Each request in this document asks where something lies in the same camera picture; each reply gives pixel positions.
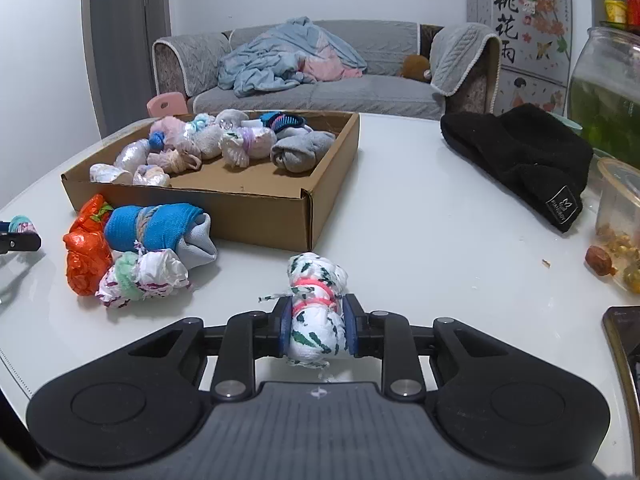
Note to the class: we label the clear plastic bag bundle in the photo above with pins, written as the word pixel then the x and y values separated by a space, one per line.
pixel 131 156

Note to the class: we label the floral decorated refrigerator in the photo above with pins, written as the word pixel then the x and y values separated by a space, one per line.
pixel 525 35

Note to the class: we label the white mint plastic bag bundle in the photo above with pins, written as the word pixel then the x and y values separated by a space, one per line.
pixel 150 272

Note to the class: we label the red box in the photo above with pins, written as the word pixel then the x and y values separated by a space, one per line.
pixel 634 10

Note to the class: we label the pile of rolled bundles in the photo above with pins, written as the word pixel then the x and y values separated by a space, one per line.
pixel 240 142

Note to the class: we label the small teal cloth bundle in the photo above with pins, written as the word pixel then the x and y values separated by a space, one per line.
pixel 22 224

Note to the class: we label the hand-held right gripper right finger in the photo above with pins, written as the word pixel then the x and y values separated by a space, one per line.
pixel 350 332

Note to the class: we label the brown plush toy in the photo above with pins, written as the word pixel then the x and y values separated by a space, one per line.
pixel 415 66

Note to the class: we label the glass fishbowl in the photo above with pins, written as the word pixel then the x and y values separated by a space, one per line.
pixel 610 95

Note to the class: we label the orange plastic bag bundle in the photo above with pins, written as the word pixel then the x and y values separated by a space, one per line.
pixel 85 255

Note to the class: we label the grey door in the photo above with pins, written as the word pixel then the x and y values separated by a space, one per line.
pixel 125 60

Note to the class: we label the brown cardboard box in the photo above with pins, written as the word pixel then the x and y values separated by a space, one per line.
pixel 260 220

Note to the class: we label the pink plastic stool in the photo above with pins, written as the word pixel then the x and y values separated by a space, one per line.
pixel 167 104

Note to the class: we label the black knit beanie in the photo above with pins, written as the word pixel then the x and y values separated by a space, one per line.
pixel 520 160

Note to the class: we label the blue grey sock bundle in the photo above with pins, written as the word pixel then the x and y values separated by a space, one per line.
pixel 165 225

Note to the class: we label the grey throw blanket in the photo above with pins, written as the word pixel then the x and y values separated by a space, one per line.
pixel 460 55

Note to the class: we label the pink cloth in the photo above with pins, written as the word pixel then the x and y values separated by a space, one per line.
pixel 325 67

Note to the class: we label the yellow container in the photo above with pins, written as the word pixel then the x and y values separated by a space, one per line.
pixel 615 11

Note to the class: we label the white green patterned bundle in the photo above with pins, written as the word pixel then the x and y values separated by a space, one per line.
pixel 315 320

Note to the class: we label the clear plastic food container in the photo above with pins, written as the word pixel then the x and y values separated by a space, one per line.
pixel 620 195

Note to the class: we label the grey sofa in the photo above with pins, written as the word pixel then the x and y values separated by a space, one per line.
pixel 320 95

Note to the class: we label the black smartphone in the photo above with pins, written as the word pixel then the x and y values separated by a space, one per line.
pixel 627 350

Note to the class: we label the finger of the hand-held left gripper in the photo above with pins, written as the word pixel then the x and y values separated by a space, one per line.
pixel 22 244
pixel 4 226

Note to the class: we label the red date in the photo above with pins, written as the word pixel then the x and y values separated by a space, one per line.
pixel 600 260

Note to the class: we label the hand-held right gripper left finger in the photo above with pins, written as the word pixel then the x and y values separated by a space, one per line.
pixel 284 330

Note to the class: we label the light blue blanket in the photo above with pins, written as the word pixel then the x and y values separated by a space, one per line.
pixel 270 60

